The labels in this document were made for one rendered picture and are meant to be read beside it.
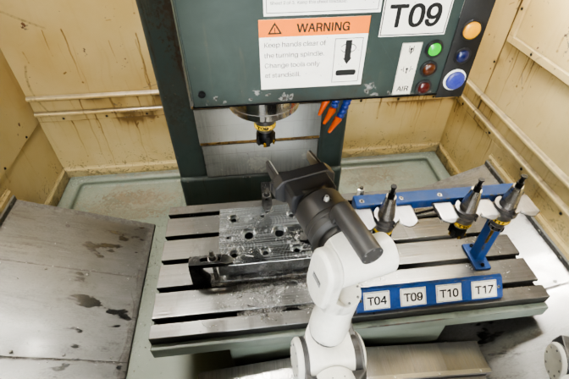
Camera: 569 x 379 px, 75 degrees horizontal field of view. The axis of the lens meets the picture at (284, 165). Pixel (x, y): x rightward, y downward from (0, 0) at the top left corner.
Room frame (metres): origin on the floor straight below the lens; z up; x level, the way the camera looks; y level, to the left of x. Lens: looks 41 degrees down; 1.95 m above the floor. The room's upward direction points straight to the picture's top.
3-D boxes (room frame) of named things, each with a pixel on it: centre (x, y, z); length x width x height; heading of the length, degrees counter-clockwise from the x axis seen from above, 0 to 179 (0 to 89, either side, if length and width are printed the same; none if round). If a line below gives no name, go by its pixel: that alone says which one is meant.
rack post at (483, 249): (0.73, -0.64, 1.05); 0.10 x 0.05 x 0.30; 6
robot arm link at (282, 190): (0.46, -0.05, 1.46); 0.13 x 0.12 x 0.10; 112
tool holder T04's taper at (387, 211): (0.63, -0.26, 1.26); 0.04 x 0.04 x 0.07
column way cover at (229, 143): (1.15, 0.09, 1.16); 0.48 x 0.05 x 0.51; 96
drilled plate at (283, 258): (0.76, 0.07, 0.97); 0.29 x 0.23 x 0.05; 96
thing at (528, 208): (0.67, -0.64, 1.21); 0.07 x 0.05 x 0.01; 6
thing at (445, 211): (0.65, -0.43, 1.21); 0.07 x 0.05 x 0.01; 6
